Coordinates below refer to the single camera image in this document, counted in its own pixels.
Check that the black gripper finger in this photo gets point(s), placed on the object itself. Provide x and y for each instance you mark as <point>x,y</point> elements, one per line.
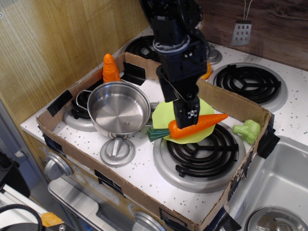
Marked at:
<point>186,112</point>
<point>169,92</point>

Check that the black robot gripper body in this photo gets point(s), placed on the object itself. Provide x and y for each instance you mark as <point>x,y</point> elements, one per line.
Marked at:
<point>184,69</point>

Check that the orange toy carrot green stem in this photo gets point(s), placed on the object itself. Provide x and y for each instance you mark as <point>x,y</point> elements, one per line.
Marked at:
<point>178,135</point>

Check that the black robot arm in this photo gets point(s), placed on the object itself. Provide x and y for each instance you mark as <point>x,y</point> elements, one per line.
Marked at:
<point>174,24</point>

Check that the light green plastic plate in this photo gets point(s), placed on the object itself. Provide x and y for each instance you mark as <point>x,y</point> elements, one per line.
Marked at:
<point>164,113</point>

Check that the upright orange toy carrot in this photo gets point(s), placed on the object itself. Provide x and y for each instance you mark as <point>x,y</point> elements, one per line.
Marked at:
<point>110,70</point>

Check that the orange toy pumpkin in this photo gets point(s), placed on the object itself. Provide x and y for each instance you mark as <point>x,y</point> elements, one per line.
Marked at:
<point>208,72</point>

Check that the silver stovetop knob back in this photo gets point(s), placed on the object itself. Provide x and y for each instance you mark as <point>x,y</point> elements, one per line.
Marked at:
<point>214,56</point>

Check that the silver stovetop knob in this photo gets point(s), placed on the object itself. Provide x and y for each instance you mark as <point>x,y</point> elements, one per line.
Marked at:
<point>117,152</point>
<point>214,56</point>

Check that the stainless steel pot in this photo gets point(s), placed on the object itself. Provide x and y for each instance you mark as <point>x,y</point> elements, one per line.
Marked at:
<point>117,109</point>

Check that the cardboard fence with black tape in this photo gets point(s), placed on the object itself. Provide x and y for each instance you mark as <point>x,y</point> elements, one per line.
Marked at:
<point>138,185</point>

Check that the front right black burner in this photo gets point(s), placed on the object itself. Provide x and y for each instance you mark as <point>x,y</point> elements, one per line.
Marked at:
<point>202,167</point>

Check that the green toy broccoli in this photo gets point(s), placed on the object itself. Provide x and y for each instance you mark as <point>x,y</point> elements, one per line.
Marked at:
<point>250,130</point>

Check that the hanging metal slotted spatula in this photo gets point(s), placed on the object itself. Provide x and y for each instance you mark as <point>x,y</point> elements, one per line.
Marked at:
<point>242,28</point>

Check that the back right black burner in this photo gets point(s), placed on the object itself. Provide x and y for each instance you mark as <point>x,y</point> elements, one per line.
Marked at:
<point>253,81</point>

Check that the silver stovetop knob front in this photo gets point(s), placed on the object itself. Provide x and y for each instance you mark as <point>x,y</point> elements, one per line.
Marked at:
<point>117,152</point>

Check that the front left black burner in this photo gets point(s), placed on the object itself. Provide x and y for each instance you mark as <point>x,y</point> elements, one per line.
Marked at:
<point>75,114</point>

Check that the stainless steel sink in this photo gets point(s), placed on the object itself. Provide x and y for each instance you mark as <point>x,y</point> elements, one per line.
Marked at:
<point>279,180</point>

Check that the silver oven knob right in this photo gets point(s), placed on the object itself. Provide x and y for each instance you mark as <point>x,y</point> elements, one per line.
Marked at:
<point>144,222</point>

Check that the silver oven knob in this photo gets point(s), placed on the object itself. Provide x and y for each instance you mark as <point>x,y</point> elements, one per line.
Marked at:
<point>56,167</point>
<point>144,222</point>

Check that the silver sink drain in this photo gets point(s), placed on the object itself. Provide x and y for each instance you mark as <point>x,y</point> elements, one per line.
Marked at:
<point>273,218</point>

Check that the silver oven knob left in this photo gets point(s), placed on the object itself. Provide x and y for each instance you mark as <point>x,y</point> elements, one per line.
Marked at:
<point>56,167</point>

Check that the orange object bottom left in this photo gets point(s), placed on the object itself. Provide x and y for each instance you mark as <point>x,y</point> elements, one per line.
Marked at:
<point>49,219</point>

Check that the black device left edge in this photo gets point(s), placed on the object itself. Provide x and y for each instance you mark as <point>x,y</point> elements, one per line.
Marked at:
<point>11,175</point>

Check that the silver oven door handle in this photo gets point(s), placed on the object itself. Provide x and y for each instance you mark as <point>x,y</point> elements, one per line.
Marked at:
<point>82,209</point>

